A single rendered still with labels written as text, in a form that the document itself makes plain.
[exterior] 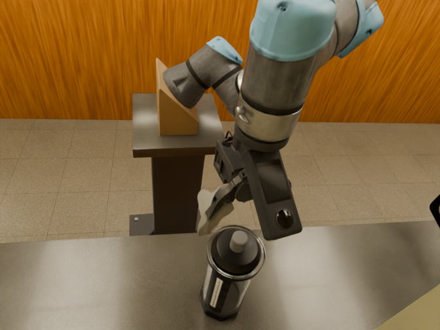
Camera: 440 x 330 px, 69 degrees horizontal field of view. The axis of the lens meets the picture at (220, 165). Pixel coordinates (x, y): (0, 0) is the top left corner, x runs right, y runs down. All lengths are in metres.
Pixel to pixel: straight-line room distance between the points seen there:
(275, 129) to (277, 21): 0.12
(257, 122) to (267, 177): 0.08
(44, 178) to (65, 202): 0.26
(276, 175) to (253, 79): 0.13
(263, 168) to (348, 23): 0.19
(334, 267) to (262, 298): 0.22
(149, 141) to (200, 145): 0.17
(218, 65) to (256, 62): 0.71
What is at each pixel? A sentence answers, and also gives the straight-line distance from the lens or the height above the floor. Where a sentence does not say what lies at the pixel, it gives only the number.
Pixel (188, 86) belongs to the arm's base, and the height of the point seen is 1.11.
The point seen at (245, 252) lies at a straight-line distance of 0.59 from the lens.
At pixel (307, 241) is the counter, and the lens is 0.94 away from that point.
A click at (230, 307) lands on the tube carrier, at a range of 0.73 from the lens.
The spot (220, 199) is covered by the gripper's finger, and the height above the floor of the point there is 1.34.
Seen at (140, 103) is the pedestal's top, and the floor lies 0.94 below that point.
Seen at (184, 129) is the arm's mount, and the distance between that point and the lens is 1.12.
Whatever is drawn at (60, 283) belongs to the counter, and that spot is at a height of 0.94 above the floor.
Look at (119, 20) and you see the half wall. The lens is 2.30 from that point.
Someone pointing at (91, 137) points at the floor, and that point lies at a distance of 2.59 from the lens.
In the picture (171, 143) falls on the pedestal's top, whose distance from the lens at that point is 1.10.
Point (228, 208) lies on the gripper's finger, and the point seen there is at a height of 1.31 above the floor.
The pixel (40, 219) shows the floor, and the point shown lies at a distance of 2.17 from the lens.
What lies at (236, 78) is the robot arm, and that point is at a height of 1.17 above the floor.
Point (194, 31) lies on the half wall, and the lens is 2.32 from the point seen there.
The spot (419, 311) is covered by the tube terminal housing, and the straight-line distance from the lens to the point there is 0.69.
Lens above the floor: 1.69
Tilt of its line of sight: 45 degrees down
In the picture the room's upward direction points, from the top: 10 degrees clockwise
